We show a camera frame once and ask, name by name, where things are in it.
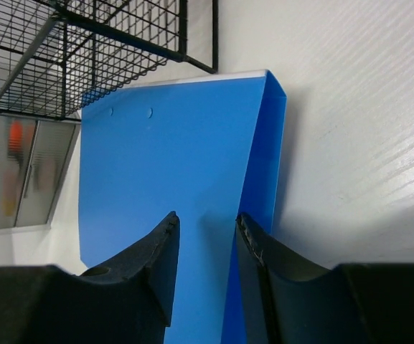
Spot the black wire mesh rack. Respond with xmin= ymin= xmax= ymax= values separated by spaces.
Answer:
xmin=0 ymin=1 xmax=219 ymax=120

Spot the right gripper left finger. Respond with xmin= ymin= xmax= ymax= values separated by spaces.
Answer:
xmin=0 ymin=212 xmax=180 ymax=343

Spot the orange highlighter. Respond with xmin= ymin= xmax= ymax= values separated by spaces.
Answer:
xmin=8 ymin=120 xmax=24 ymax=166

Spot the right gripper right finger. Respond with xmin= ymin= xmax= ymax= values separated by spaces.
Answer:
xmin=235 ymin=213 xmax=414 ymax=343

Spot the yellow highlighter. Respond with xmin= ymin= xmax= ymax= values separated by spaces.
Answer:
xmin=2 ymin=171 xmax=19 ymax=216

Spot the clear plastic drawer unit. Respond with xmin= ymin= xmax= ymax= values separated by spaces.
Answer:
xmin=0 ymin=115 xmax=79 ymax=229

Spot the blue folder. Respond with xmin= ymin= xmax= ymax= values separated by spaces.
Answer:
xmin=78 ymin=70 xmax=287 ymax=343

